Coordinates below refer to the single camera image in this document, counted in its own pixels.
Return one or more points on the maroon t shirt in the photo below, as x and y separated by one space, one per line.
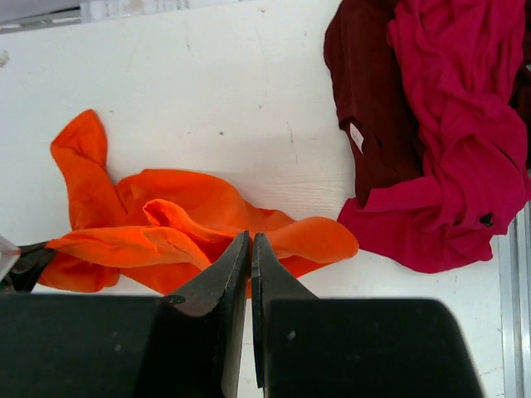
368 93

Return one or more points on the printed paper sheet at wall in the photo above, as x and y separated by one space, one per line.
101 10

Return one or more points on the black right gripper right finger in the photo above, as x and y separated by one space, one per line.
273 288

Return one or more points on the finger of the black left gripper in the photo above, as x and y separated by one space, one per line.
27 270

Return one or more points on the orange t shirt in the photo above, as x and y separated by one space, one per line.
161 227

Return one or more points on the pink magenta t shirt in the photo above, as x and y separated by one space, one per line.
458 61

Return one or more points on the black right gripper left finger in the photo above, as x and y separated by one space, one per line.
209 313

